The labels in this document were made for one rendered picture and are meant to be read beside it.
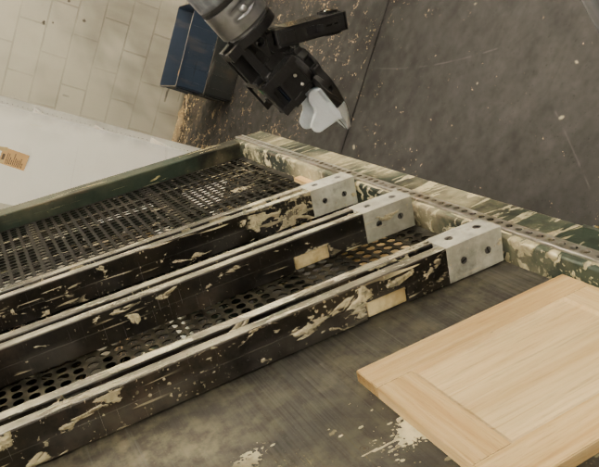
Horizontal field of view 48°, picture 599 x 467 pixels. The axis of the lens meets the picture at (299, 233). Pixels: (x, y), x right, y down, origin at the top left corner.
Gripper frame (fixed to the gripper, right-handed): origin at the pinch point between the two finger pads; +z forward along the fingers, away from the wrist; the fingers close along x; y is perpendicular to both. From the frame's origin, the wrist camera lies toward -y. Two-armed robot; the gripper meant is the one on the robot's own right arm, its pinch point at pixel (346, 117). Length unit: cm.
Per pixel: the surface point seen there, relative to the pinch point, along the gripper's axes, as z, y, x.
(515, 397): 28.9, 16.3, 30.6
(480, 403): 26.9, 19.6, 28.7
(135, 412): 7, 53, -2
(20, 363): -1, 64, -29
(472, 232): 36.8, -5.5, -4.5
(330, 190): 38, -2, -54
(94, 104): 70, 5, -488
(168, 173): 32, 19, -132
